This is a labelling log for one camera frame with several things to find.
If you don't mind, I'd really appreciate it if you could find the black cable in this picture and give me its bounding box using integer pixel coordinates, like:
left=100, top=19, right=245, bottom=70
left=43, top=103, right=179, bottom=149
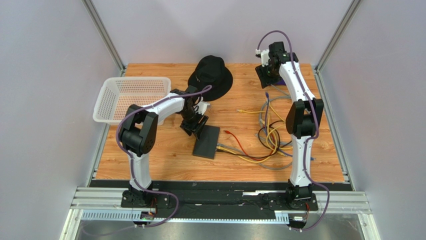
left=216, top=120, right=287, bottom=160

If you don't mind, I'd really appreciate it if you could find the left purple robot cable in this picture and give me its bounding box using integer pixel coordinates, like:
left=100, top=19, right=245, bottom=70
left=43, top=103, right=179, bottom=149
left=115, top=84, right=213, bottom=229

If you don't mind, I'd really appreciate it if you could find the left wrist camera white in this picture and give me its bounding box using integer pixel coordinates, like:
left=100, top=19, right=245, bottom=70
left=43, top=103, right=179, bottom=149
left=194, top=101, right=211, bottom=115

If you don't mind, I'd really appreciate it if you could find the black network switch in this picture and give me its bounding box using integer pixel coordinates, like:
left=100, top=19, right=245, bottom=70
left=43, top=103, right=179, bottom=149
left=192, top=125, right=221, bottom=160

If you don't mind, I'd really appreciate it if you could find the red ethernet cable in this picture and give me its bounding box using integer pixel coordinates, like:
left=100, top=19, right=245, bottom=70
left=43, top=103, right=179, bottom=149
left=223, top=129, right=267, bottom=161

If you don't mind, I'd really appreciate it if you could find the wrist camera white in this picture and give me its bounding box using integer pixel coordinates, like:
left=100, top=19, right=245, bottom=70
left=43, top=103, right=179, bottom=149
left=194, top=101, right=211, bottom=115
left=255, top=49, right=270, bottom=67

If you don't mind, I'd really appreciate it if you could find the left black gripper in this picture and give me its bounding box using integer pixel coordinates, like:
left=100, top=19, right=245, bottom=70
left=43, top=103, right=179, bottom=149
left=179, top=108, right=209, bottom=141

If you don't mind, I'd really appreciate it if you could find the blue ethernet cable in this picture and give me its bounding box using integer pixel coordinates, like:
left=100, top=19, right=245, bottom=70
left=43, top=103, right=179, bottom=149
left=262, top=91, right=315, bottom=162

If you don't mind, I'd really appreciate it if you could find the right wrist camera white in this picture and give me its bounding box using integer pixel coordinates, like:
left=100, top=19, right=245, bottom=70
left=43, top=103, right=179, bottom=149
left=255, top=49, right=270, bottom=67

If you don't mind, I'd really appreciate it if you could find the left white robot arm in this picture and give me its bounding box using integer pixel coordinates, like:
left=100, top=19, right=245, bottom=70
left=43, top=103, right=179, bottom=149
left=115, top=85, right=212, bottom=206

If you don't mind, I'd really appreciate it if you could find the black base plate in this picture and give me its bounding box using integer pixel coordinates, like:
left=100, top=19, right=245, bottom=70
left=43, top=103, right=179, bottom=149
left=120, top=180, right=326, bottom=220

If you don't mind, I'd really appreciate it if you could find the yellow ethernet cable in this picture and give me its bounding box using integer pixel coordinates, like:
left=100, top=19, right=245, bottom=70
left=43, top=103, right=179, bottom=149
left=216, top=123, right=287, bottom=165
left=236, top=104, right=287, bottom=157

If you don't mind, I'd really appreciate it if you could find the grey ethernet cable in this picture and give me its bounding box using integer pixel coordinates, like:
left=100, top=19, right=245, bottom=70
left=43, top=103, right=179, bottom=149
left=216, top=84, right=295, bottom=171

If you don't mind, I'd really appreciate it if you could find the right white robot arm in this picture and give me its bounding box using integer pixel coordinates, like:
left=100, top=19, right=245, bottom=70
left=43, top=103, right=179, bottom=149
left=255, top=41, right=324, bottom=209

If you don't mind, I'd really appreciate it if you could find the black bucket hat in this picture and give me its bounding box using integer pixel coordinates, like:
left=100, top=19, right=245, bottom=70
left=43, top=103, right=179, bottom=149
left=187, top=55, right=234, bottom=102

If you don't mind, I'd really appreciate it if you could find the white plastic basket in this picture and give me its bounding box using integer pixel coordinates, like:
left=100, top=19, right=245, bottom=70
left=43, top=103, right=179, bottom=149
left=92, top=76, right=172, bottom=126

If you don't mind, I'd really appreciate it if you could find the purple cloth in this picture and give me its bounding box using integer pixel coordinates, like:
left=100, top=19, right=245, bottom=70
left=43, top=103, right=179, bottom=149
left=277, top=78, right=286, bottom=86

